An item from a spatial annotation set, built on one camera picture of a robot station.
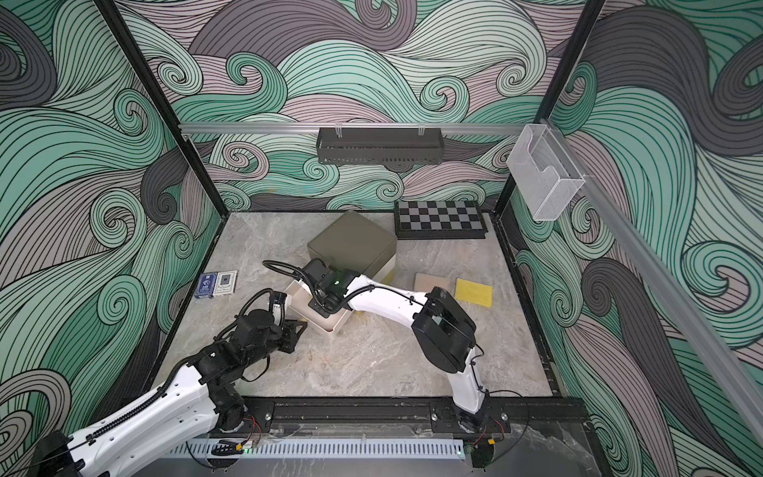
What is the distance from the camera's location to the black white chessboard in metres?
1.12

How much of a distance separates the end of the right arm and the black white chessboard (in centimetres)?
51

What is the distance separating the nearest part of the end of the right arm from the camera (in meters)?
0.61
